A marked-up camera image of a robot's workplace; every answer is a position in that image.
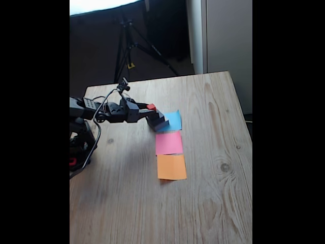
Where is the small wrist camera board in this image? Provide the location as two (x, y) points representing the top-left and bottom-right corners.
(116, 77), (131, 93)

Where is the large grey block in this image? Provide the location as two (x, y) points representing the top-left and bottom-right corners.
(148, 118), (170, 133)

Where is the white cabinet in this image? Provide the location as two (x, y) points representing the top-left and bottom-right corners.
(186, 0), (253, 115)

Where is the black camera cable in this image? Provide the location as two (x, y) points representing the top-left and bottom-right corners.
(81, 87), (122, 170)

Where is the blue paper sheet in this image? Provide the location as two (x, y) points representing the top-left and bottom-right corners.
(158, 109), (183, 133)

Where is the medium dark block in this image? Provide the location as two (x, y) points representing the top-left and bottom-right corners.
(146, 111), (165, 127)

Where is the pink paper sheet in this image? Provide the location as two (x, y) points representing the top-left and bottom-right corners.
(155, 131), (184, 156)

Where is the orange paper sheet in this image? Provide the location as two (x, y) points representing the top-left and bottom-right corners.
(156, 154), (188, 180)

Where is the bright white light panel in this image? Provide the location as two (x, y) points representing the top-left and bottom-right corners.
(70, 0), (143, 16)

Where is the tall black tripod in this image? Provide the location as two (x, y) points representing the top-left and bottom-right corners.
(113, 15), (181, 83)

